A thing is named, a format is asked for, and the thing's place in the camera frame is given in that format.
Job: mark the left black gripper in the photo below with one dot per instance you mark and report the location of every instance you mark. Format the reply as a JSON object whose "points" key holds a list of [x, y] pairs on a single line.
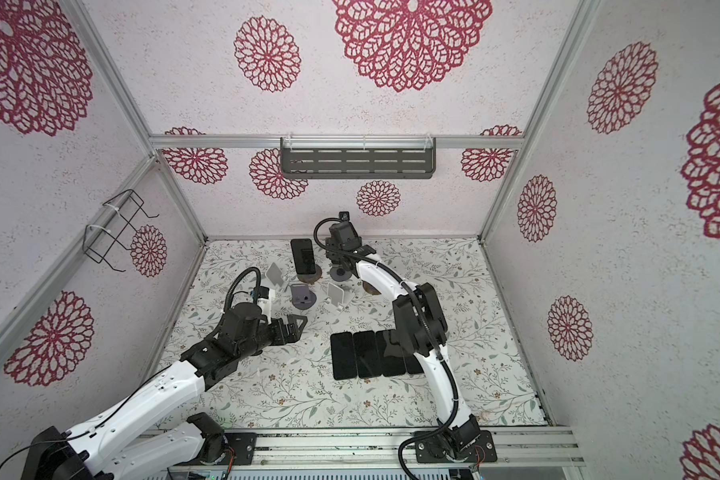
{"points": [[294, 331]]}

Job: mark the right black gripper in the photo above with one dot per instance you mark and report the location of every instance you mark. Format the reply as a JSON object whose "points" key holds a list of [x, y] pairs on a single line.
{"points": [[332, 250]]}

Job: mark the black phone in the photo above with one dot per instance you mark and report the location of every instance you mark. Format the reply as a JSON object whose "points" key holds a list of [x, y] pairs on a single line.
{"points": [[344, 366], [368, 360], [303, 256], [391, 353], [412, 365]]}

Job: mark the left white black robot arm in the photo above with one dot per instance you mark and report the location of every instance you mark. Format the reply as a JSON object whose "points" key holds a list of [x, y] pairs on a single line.
{"points": [[106, 446]]}

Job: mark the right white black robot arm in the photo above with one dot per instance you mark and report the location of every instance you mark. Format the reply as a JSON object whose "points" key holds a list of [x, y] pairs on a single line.
{"points": [[420, 325]]}

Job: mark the grey round stand back centre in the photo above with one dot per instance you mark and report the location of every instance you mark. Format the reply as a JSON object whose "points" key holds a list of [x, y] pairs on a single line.
{"points": [[340, 274]]}

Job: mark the grey round stand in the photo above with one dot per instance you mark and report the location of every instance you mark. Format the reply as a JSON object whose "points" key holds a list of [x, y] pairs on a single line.
{"points": [[302, 297], [340, 274]]}

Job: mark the grey round stand front left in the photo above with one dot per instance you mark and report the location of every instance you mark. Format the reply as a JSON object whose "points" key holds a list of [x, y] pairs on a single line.
{"points": [[302, 297]]}

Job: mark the wooden round stand back left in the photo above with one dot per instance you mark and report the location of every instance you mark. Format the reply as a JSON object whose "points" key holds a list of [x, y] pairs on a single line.
{"points": [[310, 278]]}

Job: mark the wooden round stand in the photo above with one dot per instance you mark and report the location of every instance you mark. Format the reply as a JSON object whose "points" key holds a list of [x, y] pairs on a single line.
{"points": [[310, 278], [370, 289]]}

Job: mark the wooden round stand back right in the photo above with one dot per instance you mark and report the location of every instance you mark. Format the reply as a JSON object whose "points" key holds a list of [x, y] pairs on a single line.
{"points": [[370, 289]]}

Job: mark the white stand front right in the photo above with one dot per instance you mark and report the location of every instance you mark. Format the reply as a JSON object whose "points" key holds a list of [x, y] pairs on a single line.
{"points": [[338, 296]]}

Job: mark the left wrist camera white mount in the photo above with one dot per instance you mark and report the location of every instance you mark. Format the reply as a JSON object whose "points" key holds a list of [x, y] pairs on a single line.
{"points": [[264, 297]]}

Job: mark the grey slotted wall shelf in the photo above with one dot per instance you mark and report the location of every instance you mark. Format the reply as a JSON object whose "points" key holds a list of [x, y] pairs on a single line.
{"points": [[358, 159]]}

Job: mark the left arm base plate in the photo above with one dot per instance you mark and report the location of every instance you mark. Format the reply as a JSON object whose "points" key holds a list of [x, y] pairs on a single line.
{"points": [[228, 447]]}

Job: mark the aluminium front rail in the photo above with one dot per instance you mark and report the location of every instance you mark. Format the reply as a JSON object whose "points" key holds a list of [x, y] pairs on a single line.
{"points": [[291, 449]]}

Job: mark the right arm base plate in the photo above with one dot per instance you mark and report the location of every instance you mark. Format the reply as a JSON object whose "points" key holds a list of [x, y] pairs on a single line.
{"points": [[439, 449]]}

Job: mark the black wire wall rack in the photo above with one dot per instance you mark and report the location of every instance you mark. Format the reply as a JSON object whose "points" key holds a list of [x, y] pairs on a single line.
{"points": [[100, 237]]}

